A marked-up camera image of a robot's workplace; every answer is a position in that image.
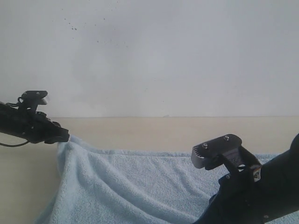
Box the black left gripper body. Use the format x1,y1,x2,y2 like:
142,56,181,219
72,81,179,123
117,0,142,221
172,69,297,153
23,112,70,144

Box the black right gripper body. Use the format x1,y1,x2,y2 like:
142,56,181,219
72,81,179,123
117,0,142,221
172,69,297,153
191,147,276,224

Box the light blue terry towel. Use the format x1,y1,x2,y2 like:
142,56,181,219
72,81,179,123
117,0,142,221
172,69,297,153
36,137,299,224

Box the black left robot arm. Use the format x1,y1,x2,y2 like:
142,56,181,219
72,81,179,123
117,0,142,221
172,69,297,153
0,103,70,144

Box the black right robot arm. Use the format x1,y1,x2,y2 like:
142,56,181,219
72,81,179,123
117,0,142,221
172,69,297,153
191,134,299,224

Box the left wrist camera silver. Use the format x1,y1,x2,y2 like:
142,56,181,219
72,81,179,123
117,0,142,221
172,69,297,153
17,90,49,111

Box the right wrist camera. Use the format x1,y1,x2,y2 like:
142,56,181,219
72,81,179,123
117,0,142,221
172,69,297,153
191,134,242,170

